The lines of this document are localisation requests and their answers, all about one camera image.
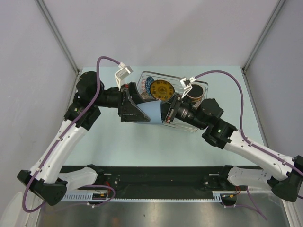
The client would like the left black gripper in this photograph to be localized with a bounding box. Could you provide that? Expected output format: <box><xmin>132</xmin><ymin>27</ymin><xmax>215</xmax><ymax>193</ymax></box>
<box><xmin>93</xmin><ymin>82</ymin><xmax>150</xmax><ymax>122</ymax></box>

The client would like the steel wire dish rack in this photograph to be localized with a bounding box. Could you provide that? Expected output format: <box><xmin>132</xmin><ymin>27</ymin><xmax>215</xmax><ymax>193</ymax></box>
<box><xmin>137</xmin><ymin>71</ymin><xmax>208</xmax><ymax>132</ymax></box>

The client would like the red and black mug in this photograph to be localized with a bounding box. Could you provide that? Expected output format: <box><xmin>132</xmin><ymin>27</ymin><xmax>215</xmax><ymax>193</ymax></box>
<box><xmin>185</xmin><ymin>84</ymin><xmax>204</xmax><ymax>109</ymax></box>

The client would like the yellow patterned round plate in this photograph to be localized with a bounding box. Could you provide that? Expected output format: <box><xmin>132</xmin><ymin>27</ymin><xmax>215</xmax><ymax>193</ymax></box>
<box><xmin>150</xmin><ymin>80</ymin><xmax>175</xmax><ymax>101</ymax></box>

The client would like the light blue plastic cup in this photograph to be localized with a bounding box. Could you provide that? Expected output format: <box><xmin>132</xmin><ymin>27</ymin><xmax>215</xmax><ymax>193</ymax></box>
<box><xmin>137</xmin><ymin>101</ymin><xmax>162</xmax><ymax>125</ymax></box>

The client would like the blue triangle patterned bowl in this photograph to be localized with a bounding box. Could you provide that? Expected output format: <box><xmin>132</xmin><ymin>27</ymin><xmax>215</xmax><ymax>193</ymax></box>
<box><xmin>142</xmin><ymin>76</ymin><xmax>155</xmax><ymax>96</ymax></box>

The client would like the red patterned white bowl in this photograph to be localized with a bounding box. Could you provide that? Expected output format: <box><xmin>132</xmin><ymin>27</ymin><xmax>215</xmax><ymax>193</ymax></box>
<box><xmin>141</xmin><ymin>91</ymin><xmax>152</xmax><ymax>99</ymax></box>

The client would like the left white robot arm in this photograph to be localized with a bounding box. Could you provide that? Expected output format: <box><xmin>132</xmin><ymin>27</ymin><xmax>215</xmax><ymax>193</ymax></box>
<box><xmin>17</xmin><ymin>71</ymin><xmax>151</xmax><ymax>206</ymax></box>

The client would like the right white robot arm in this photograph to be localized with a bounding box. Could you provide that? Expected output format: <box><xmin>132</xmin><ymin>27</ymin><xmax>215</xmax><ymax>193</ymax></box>
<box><xmin>160</xmin><ymin>95</ymin><xmax>303</xmax><ymax>202</ymax></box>

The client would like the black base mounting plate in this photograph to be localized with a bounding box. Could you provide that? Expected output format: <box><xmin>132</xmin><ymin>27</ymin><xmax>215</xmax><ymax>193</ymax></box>
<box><xmin>95</xmin><ymin>166</ymin><xmax>246</xmax><ymax>200</ymax></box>

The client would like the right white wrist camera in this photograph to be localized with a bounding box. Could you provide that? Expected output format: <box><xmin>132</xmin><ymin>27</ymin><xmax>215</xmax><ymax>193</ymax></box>
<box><xmin>179</xmin><ymin>77</ymin><xmax>196</xmax><ymax>99</ymax></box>

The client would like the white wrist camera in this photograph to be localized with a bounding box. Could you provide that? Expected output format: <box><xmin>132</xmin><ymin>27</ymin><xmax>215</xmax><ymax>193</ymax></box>
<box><xmin>179</xmin><ymin>77</ymin><xmax>196</xmax><ymax>99</ymax></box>
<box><xmin>114</xmin><ymin>62</ymin><xmax>133</xmax><ymax>89</ymax></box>

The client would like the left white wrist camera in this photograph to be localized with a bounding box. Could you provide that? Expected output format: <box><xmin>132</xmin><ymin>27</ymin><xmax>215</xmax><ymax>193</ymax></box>
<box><xmin>114</xmin><ymin>62</ymin><xmax>133</xmax><ymax>89</ymax></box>

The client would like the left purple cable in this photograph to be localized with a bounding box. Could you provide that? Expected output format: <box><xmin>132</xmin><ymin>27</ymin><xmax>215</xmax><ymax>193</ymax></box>
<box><xmin>22</xmin><ymin>56</ymin><xmax>124</xmax><ymax>213</ymax></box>

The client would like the purple cable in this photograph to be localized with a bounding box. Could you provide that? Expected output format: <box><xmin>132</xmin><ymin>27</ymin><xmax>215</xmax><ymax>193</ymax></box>
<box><xmin>22</xmin><ymin>56</ymin><xmax>124</xmax><ymax>213</ymax></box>
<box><xmin>194</xmin><ymin>70</ymin><xmax>303</xmax><ymax>220</ymax></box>

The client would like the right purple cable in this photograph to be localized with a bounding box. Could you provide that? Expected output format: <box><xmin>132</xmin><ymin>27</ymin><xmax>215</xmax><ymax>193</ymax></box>
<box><xmin>194</xmin><ymin>70</ymin><xmax>303</xmax><ymax>220</ymax></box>

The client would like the left slotted cable duct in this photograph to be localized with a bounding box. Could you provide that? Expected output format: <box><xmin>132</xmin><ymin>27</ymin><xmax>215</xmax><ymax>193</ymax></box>
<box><xmin>62</xmin><ymin>190</ymin><xmax>109</xmax><ymax>202</ymax></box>

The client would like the slotted cable duct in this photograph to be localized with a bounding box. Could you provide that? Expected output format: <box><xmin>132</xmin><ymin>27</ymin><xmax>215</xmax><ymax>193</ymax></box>
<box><xmin>213</xmin><ymin>191</ymin><xmax>237</xmax><ymax>204</ymax></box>
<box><xmin>62</xmin><ymin>190</ymin><xmax>109</xmax><ymax>202</ymax></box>

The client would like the right slotted cable duct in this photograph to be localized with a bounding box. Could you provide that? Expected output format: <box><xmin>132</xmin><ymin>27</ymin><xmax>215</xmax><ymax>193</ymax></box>
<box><xmin>213</xmin><ymin>191</ymin><xmax>237</xmax><ymax>204</ymax></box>

